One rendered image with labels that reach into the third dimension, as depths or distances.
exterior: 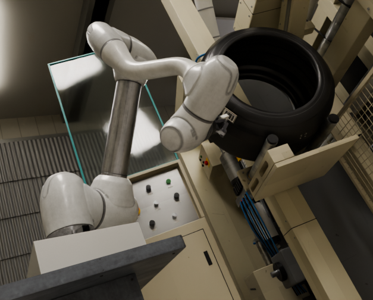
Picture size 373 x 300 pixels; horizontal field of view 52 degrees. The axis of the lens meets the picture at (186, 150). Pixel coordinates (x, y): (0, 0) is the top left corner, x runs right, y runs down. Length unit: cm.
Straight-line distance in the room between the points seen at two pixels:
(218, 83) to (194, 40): 126
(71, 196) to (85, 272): 34
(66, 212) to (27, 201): 356
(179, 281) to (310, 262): 64
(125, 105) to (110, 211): 40
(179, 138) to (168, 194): 117
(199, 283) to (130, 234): 86
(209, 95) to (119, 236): 50
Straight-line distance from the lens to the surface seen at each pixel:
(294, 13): 206
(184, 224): 212
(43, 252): 115
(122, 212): 145
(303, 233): 179
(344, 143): 160
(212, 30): 282
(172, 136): 102
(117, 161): 146
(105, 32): 145
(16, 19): 434
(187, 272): 201
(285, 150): 149
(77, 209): 129
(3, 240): 465
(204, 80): 102
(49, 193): 133
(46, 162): 510
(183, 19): 237
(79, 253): 116
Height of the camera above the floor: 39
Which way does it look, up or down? 24 degrees up
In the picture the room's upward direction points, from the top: 24 degrees counter-clockwise
